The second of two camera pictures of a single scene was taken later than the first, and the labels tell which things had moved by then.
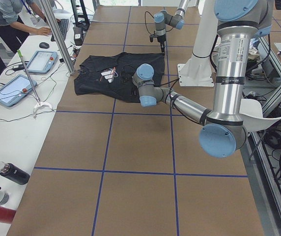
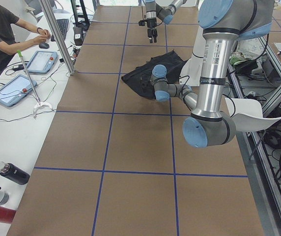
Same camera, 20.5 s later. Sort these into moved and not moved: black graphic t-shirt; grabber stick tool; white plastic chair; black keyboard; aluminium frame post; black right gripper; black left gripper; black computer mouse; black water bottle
Moved: black left gripper; black right gripper; black graphic t-shirt
Not moved: black water bottle; white plastic chair; aluminium frame post; grabber stick tool; black computer mouse; black keyboard
